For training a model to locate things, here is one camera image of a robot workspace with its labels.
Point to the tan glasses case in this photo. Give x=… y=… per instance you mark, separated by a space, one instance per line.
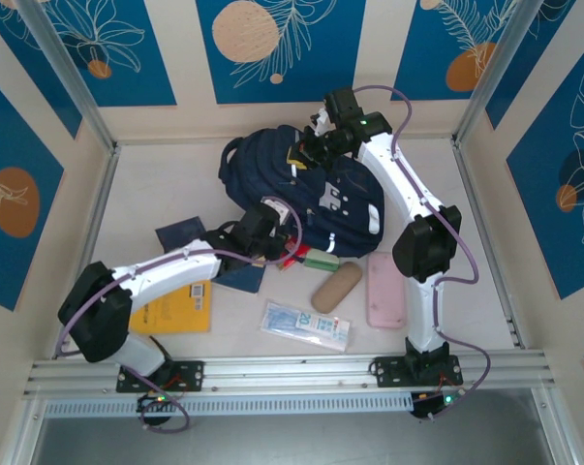
x=335 y=287

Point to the aluminium lower frame post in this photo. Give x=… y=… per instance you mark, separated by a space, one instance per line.
x=22 y=431
x=555 y=431

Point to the aluminium mounting rail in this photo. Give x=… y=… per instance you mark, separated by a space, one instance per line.
x=291 y=373

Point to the clear plastic blue supply pack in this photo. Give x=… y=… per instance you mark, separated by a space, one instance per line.
x=301 y=325

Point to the aluminium table side rail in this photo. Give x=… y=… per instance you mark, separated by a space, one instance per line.
x=485 y=232
x=93 y=232

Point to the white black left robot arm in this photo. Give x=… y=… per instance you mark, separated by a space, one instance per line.
x=175 y=271

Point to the pink pencil case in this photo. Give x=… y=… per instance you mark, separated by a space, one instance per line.
x=386 y=295

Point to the navy book with yellow label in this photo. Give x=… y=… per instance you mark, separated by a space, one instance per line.
x=180 y=232
x=243 y=281

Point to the green sticky note pad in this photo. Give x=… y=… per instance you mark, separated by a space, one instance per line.
x=323 y=261

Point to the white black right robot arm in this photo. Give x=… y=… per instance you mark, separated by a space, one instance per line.
x=408 y=179

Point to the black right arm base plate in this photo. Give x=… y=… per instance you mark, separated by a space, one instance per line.
x=388 y=370

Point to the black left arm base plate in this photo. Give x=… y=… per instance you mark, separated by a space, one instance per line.
x=190 y=375

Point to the navy blue backpack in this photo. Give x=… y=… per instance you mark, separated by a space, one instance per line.
x=272 y=164

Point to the aluminium frame post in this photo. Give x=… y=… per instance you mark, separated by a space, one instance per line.
x=490 y=72
x=22 y=431
x=555 y=431
x=73 y=82

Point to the red stationery box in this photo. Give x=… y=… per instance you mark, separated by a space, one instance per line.
x=287 y=264

